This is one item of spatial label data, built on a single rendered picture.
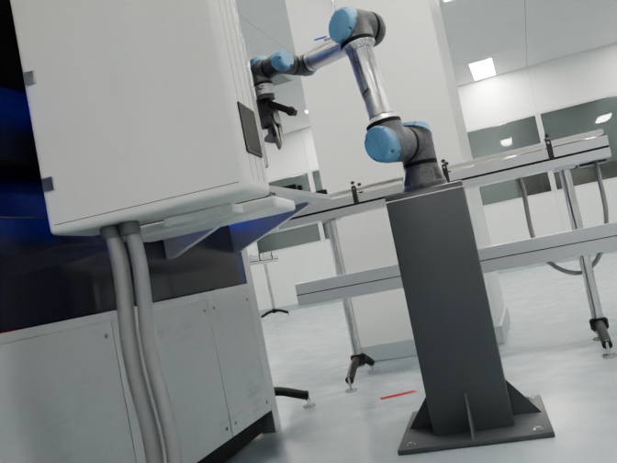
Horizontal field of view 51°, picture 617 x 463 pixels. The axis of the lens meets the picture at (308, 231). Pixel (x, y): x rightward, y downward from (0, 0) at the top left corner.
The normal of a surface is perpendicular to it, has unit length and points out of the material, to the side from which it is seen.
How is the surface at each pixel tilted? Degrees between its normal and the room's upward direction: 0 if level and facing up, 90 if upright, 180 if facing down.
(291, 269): 90
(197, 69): 90
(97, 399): 90
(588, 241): 90
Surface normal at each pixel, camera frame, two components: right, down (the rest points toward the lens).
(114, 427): 0.93, -0.20
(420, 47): -0.33, 0.01
